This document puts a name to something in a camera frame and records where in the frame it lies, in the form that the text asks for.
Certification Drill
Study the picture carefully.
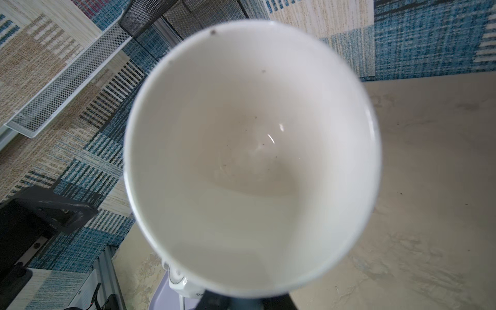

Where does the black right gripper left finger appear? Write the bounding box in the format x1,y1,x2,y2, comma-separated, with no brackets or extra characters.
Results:
195,291,231,310

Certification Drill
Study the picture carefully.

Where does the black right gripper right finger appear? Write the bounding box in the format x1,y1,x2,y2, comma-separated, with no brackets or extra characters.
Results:
263,294,298,310

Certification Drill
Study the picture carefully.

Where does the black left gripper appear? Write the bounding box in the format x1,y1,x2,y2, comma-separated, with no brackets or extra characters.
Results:
1,185,99,309

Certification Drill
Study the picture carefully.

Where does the light blue mug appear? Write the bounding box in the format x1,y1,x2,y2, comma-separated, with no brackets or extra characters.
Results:
123,19,382,298

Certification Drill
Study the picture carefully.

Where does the white patterned mug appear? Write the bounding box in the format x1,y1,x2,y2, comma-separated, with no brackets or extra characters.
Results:
167,264,205,300

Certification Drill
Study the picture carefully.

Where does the lavender plastic tray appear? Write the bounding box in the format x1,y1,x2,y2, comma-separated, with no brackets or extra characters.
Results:
149,271,182,310

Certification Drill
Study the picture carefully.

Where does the white wire mesh basket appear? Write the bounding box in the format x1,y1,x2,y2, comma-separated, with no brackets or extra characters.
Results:
4,19,131,138

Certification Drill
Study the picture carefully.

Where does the black wire mesh shelf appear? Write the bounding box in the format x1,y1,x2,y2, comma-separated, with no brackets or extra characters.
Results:
119,0,248,39

